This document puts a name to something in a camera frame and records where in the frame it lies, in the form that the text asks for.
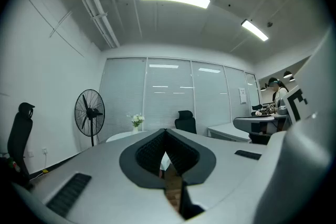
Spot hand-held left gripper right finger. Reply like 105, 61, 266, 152
164, 128, 271, 220

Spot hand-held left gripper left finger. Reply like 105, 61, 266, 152
13, 128, 186, 224

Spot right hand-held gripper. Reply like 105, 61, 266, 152
252, 27, 336, 224

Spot black standing fan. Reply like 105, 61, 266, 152
74, 89, 106, 147

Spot white rectangular desk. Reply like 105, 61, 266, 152
207, 122, 251, 143

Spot round white table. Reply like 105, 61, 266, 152
106, 130, 150, 143

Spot grey curved desk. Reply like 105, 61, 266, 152
233, 115, 290, 140

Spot black mesh office chair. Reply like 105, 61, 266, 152
174, 110, 197, 135

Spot white flowers in vase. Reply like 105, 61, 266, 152
127, 113, 145, 135

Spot paper notice on glass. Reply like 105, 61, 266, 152
238, 87, 248, 105

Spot glass partition with blinds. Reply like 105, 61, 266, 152
98, 57, 262, 143

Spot black office chair with headrest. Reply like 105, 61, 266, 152
7, 102, 36, 189

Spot short ceiling light panel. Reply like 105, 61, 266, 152
240, 19, 269, 42

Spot white ceiling pipes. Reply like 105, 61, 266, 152
62, 0, 120, 49

